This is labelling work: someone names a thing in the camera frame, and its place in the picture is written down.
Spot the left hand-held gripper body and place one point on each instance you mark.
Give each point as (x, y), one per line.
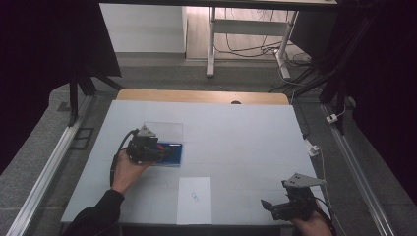
(142, 149)

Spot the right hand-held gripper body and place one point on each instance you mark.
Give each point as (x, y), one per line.
(296, 203)

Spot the blue case with clear lid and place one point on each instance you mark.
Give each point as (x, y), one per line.
(174, 156)

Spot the white paper sheet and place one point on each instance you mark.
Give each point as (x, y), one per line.
(194, 203)

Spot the person's left hand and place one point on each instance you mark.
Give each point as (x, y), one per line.
(128, 172)

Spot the person's right hand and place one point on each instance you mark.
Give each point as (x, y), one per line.
(313, 226)

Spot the wooden table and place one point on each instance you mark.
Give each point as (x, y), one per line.
(196, 96)

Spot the white table cover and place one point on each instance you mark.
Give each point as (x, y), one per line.
(236, 137)

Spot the white power adapter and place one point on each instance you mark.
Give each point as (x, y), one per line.
(332, 118)

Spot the black metal stand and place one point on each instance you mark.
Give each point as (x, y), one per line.
(73, 98)
(341, 82)

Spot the white cabinet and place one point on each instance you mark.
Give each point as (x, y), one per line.
(144, 29)

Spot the black floor frame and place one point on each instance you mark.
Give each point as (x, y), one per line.
(82, 139)

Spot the aluminium rail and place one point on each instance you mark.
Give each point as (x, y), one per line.
(46, 173)
(357, 170)

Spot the white desk frame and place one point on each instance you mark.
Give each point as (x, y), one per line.
(249, 27)

